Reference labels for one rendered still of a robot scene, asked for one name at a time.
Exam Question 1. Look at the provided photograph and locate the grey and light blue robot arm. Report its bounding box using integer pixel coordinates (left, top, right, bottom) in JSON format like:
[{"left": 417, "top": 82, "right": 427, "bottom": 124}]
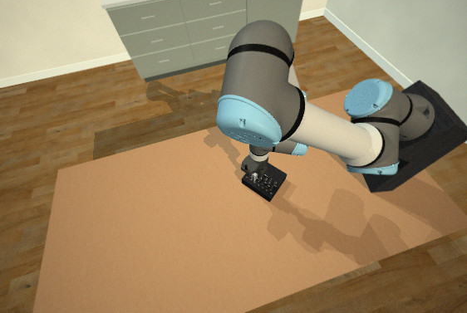
[{"left": 216, "top": 20, "right": 435, "bottom": 175}]

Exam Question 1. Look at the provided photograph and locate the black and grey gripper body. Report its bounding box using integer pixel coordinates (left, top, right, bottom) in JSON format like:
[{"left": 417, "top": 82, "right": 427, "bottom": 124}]
[{"left": 241, "top": 150, "right": 269, "bottom": 176}]

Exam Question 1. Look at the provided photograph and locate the black lighting desk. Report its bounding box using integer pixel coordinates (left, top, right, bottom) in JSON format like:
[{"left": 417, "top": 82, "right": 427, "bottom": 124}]
[{"left": 242, "top": 163, "right": 287, "bottom": 202}]

